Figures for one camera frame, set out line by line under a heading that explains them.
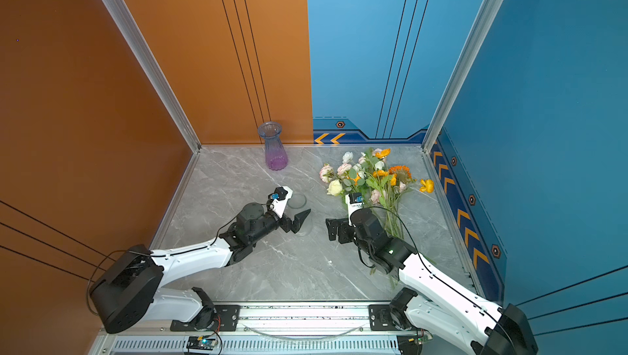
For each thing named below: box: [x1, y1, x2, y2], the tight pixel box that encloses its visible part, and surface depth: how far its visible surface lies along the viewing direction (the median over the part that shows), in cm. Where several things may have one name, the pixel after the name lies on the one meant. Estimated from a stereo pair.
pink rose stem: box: [318, 162, 353, 184], surface depth 107 cm
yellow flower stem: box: [418, 179, 435, 194], surface depth 106 cm
